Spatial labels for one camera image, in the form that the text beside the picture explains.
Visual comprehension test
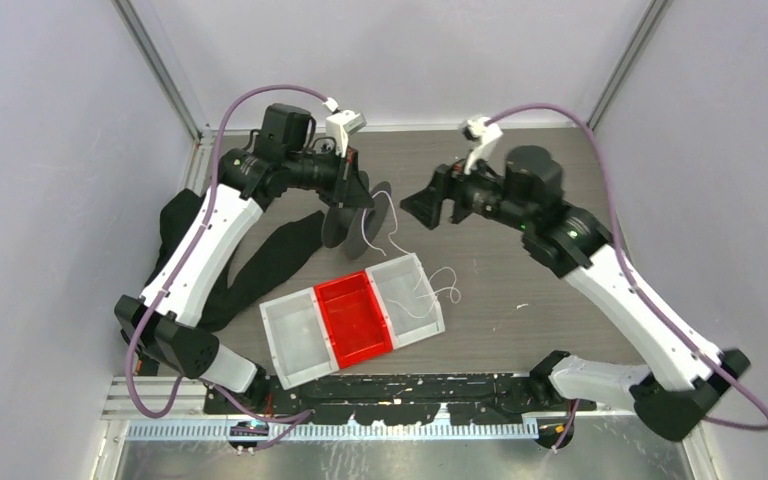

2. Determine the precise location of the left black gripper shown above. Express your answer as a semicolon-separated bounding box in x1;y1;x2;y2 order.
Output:
286;141;375;209

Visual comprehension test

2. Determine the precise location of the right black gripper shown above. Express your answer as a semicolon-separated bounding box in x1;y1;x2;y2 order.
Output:
399;145;532;232

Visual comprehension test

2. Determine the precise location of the dark grey cable spool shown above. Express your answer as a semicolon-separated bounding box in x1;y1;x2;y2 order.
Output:
321;181;392;260

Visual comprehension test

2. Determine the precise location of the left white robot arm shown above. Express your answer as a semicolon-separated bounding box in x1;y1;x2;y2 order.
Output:
114;103;373;414

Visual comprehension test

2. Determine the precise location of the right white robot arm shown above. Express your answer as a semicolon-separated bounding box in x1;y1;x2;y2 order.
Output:
400;146;751;441

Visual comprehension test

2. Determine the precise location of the right clear plastic bin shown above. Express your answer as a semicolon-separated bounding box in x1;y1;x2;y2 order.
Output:
365;254;445;349

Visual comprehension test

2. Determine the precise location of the clear plastic bin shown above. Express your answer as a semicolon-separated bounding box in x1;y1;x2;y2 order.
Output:
365;254;445;349
260;287;339;390

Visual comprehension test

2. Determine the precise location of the black cloth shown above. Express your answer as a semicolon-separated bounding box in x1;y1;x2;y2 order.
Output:
148;189;325;332

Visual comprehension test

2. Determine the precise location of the red plastic bin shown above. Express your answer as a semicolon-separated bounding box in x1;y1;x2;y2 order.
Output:
313;271;393;369

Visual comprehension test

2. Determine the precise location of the left clear plastic bin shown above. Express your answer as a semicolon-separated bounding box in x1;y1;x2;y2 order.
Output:
260;287;339;390

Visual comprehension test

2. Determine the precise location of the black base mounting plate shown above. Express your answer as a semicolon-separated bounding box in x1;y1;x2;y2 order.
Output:
233;373;572;426

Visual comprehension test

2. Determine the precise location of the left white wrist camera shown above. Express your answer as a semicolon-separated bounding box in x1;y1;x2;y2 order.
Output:
323;97;367;158

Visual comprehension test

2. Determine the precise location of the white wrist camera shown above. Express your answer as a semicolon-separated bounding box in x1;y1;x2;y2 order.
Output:
460;116;503;175
323;97;367;158

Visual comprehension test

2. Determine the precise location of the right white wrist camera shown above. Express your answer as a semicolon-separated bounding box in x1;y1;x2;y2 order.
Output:
460;116;503;175

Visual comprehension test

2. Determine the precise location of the aluminium front rail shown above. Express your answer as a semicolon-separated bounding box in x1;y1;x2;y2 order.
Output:
103;379;569;444

